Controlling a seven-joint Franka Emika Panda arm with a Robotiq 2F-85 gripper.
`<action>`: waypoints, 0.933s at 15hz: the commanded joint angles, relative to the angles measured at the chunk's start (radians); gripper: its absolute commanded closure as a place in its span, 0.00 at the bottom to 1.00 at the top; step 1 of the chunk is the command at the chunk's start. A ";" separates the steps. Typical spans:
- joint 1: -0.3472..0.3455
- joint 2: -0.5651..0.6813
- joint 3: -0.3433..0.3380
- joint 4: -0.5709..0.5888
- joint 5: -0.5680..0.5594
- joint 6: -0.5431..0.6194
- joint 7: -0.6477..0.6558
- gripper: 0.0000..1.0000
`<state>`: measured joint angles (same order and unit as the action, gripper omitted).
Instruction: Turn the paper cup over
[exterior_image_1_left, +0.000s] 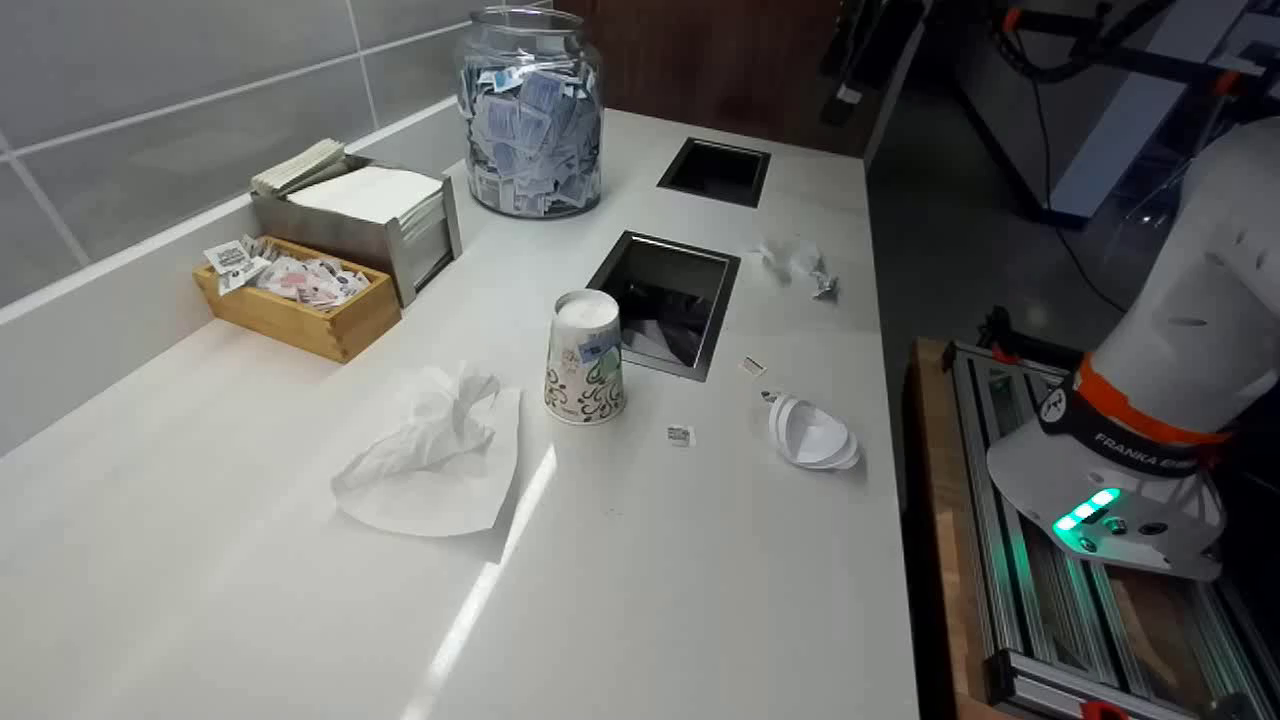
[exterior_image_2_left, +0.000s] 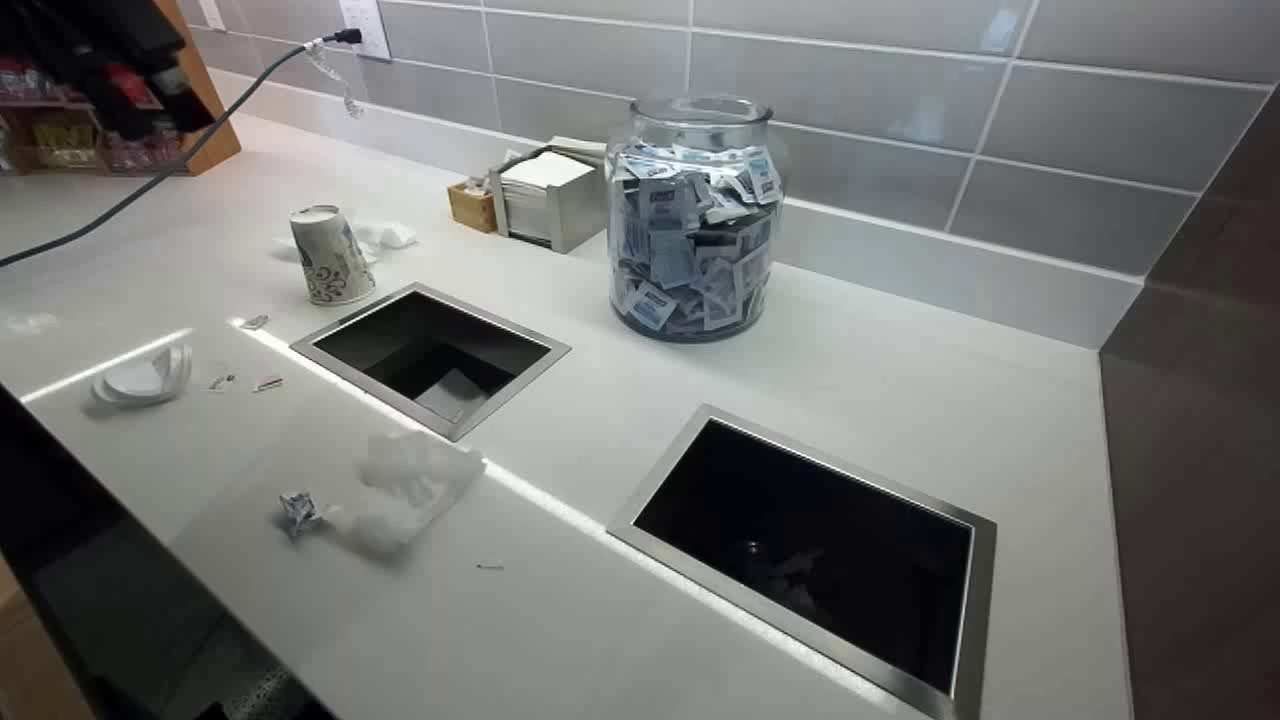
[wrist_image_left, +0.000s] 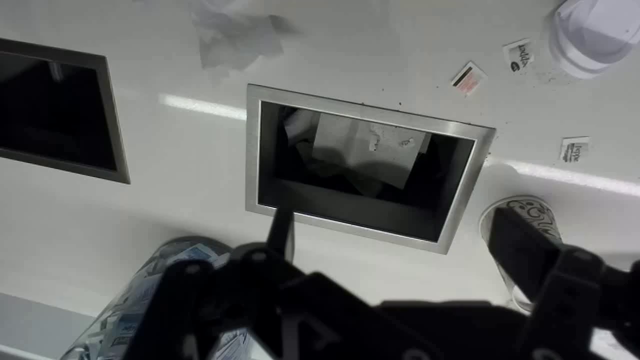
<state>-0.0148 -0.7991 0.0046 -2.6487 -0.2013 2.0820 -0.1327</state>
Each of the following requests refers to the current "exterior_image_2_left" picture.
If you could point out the patterned paper cup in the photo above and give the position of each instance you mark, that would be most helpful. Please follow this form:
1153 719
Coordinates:
329 254

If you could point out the white tissue behind cup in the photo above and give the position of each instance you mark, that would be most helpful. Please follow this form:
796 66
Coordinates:
375 241

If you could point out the white plastic cup lid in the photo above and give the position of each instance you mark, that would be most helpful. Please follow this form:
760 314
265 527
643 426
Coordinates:
140 382

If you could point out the glass jar of packets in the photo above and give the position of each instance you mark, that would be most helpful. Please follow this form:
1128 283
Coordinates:
693 199

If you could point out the near square counter opening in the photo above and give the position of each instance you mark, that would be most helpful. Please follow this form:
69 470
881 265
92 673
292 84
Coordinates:
433 357

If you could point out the square counter opening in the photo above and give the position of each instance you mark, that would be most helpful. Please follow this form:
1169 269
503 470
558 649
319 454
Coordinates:
873 578
433 357

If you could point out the small wooden packet box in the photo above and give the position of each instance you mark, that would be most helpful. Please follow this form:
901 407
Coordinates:
475 205

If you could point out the crumpled white napkin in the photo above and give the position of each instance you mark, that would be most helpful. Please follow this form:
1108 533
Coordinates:
408 482

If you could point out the far square counter opening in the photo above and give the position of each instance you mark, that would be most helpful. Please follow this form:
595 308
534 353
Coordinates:
873 578

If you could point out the small crumpled foil wrapper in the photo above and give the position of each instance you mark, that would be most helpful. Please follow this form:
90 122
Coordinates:
298 513

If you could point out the wooden snack shelf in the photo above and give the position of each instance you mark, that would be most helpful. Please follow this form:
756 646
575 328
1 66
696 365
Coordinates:
107 84

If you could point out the white wall outlet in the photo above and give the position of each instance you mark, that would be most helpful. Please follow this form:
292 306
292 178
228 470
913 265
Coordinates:
366 17

